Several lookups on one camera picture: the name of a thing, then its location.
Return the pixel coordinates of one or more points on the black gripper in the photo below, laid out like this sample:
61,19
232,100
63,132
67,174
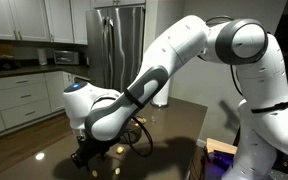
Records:
95,146

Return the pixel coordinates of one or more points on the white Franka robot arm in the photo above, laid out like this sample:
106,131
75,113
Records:
170,50

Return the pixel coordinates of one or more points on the gold wrapped sweet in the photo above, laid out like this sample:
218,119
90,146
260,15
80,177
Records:
120,150
117,171
136,124
141,119
94,173

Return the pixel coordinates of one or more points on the white lower cabinet run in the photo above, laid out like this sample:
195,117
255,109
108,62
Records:
20,100

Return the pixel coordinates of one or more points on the metal paper towel holder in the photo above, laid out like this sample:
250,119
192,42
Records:
159,105

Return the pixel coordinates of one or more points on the dark kitchen countertop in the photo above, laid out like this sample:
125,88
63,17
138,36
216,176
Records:
34,69

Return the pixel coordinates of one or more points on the white paper towel roll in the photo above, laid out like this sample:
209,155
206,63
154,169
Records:
161,93
42,56

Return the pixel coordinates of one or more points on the stainless steel fridge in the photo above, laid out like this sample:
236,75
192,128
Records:
115,46

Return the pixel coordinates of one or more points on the wooden plank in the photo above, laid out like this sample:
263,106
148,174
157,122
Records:
220,146

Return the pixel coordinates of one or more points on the white upper cabinet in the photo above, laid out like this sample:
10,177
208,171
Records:
67,20
17,18

